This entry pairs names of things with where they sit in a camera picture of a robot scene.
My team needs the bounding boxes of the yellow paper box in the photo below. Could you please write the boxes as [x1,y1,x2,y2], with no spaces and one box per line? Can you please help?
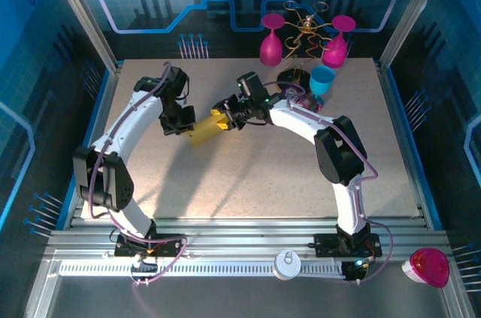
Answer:
[186,114,228,150]

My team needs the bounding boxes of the purple snack bag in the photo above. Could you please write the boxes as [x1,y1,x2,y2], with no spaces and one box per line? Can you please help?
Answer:
[285,84,324,112]

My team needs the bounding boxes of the pink plastic goblet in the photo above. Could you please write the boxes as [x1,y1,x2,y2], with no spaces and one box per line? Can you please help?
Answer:
[321,14,357,69]
[259,13,286,68]

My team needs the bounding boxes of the blue plastic goblet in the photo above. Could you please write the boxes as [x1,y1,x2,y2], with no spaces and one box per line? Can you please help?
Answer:
[308,65,336,107]

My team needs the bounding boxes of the silver tin can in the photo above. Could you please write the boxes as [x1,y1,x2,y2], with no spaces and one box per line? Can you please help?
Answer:
[273,250,301,281]

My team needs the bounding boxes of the black controller board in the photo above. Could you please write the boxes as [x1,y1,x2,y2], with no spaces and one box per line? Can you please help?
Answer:
[341,257,371,282]

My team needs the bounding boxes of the gold wire cup rack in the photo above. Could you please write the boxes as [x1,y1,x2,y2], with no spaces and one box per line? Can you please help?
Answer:
[277,0,334,90]

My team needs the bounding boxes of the aluminium mounting rail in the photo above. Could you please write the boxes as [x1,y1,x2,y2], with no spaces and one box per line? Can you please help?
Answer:
[44,218,452,259]

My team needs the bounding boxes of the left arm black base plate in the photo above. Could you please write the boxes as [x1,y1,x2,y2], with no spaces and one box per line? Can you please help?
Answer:
[113,233,184,259]

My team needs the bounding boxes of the aluminium frame post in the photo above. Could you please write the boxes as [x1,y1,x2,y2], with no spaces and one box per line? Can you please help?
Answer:
[41,0,122,71]
[377,0,452,67]

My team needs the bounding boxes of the white slotted cable duct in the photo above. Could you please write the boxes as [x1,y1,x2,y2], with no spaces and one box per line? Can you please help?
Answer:
[58,259,346,278]

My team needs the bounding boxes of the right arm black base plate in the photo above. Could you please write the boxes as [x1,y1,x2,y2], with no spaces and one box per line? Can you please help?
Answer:
[313,233,383,259]

